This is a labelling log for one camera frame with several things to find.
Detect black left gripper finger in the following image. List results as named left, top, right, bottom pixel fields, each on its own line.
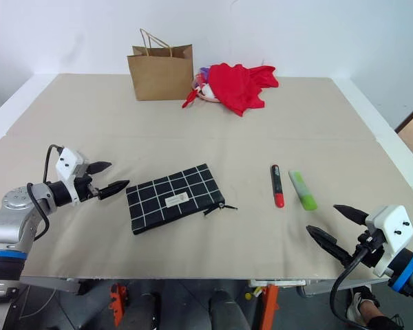
left=85, top=160, right=112, bottom=175
left=97, top=179, right=131, bottom=201

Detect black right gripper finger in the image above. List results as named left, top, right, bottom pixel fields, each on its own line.
left=332, top=204, right=370, bottom=227
left=306, top=225, right=353, bottom=266

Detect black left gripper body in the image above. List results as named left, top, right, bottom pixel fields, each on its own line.
left=73, top=164, right=100, bottom=203

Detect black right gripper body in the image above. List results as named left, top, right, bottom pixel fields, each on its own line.
left=347, top=229, right=388, bottom=270

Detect black grid pencil pouch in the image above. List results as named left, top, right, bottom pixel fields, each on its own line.
left=125, top=163, right=239, bottom=237

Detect green highlighter pen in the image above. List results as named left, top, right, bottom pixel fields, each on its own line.
left=288, top=169, right=319, bottom=212

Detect person's black white shoe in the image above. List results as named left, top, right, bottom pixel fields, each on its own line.
left=346, top=285, right=381, bottom=326

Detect person's lower leg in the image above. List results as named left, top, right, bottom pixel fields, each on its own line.
left=359, top=298, right=406, bottom=330

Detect red black marker pen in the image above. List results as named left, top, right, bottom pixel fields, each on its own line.
left=270, top=164, right=286, bottom=209

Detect orange table clamp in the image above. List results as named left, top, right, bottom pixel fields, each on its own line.
left=260, top=284, right=280, bottom=330
left=109, top=282, right=129, bottom=327

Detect beige table cloth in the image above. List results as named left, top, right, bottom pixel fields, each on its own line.
left=0, top=73, right=413, bottom=281

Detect brown paper bag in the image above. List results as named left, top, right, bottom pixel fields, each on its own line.
left=126, top=28, right=195, bottom=102

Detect dark rounded shape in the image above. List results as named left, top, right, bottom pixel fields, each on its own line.
left=208, top=288, right=244, bottom=330
left=140, top=291, right=163, bottom=330

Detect purple white plastic toy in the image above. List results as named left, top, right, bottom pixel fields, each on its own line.
left=193, top=66, right=213, bottom=96

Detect red cloth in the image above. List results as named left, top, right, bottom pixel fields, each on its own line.
left=182, top=63, right=279, bottom=118

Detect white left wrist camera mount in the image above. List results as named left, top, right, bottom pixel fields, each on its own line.
left=54, top=146, right=87, bottom=206

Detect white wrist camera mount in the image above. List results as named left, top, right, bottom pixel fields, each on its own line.
left=366, top=205, right=413, bottom=278
left=54, top=146, right=87, bottom=206

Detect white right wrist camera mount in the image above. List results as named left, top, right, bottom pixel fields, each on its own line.
left=366, top=205, right=413, bottom=278

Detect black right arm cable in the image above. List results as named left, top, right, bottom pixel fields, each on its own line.
left=330, top=245, right=371, bottom=327

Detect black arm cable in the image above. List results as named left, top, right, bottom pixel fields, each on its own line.
left=26, top=144, right=65, bottom=241
left=330, top=245, right=371, bottom=327

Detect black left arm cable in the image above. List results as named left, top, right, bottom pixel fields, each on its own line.
left=26, top=144, right=65, bottom=241

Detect white table bracket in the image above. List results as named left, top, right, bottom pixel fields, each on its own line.
left=248, top=278, right=308, bottom=288

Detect grey metal table bracket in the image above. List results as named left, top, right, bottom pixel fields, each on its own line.
left=19, top=276, right=84, bottom=296

